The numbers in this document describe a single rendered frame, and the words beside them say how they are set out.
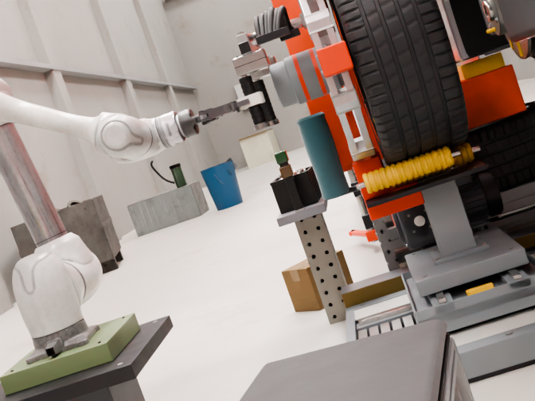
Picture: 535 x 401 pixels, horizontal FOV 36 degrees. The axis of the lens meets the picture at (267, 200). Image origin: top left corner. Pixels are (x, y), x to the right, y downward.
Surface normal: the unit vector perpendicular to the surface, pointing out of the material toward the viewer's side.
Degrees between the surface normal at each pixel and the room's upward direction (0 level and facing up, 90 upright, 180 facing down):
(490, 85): 90
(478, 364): 90
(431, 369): 22
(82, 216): 90
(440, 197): 90
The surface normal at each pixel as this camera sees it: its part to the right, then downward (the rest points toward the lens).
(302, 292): -0.71, 0.30
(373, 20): -0.14, -0.04
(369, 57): -0.07, 0.19
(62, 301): 0.62, -0.14
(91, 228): 0.10, 0.05
